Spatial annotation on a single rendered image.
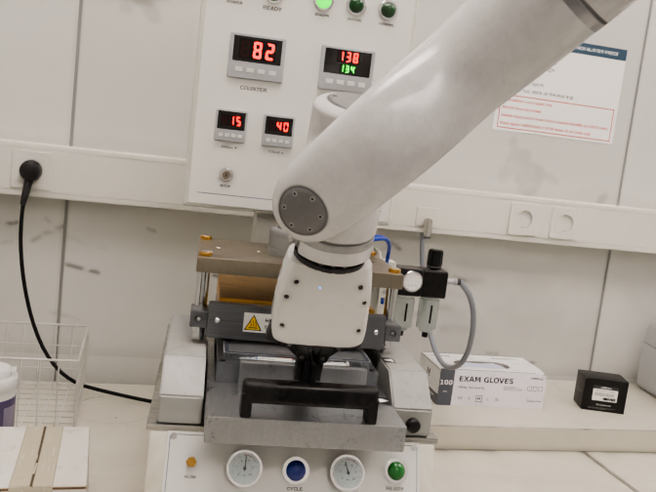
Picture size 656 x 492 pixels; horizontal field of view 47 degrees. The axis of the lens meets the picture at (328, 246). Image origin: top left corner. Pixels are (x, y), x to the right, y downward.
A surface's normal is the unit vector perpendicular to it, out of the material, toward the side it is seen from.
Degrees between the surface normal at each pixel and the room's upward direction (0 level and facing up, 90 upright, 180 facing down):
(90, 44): 90
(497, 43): 107
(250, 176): 90
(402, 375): 40
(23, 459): 1
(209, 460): 65
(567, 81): 90
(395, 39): 90
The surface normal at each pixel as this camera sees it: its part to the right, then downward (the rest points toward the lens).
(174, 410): 0.15, 0.15
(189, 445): 0.19, -0.29
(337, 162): -0.37, 0.20
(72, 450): 0.07, -0.99
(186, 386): 0.19, -0.65
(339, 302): 0.11, 0.48
